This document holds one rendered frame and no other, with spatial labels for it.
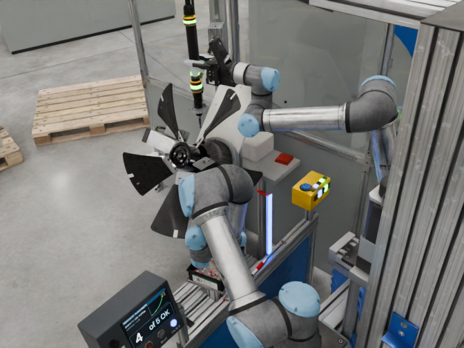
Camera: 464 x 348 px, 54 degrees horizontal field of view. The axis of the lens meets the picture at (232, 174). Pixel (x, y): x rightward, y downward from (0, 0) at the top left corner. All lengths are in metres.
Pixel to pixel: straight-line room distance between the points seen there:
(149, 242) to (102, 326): 2.04
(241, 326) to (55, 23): 6.36
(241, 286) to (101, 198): 2.67
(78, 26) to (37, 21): 0.56
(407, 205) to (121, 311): 0.82
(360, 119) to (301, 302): 0.56
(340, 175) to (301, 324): 1.29
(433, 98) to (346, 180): 1.58
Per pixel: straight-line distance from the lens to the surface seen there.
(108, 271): 3.23
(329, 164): 2.49
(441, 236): 1.09
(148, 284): 1.42
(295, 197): 2.01
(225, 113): 1.89
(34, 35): 7.24
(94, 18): 7.37
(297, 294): 1.33
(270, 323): 1.29
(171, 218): 1.99
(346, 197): 2.54
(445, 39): 0.90
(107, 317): 1.37
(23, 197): 4.14
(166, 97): 2.12
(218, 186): 1.33
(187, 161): 1.93
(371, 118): 1.41
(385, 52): 2.09
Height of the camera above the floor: 2.31
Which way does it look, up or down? 37 degrees down
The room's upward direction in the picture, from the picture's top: 3 degrees counter-clockwise
